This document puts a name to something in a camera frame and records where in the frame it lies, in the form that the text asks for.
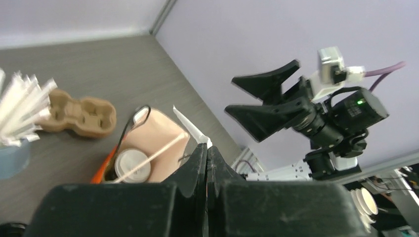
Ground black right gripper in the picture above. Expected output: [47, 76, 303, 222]
[225, 59, 344, 149]

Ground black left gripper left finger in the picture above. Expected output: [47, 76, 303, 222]
[24, 144, 207, 237]

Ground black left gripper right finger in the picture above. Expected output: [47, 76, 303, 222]
[207, 147, 367, 237]

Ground white stir stick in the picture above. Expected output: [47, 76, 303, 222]
[172, 105, 213, 149]
[112, 133, 189, 184]

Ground orange paper bag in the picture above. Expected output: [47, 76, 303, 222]
[91, 105, 190, 184]

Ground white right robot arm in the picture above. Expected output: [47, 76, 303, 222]
[225, 60, 389, 180]

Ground brown cardboard cup carrier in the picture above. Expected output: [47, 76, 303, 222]
[37, 89, 117, 138]

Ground light blue cup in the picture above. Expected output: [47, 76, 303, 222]
[0, 140, 31, 180]

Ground white wooden stir sticks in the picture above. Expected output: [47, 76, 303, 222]
[0, 72, 57, 147]

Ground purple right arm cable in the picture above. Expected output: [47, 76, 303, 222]
[363, 61, 407, 92]

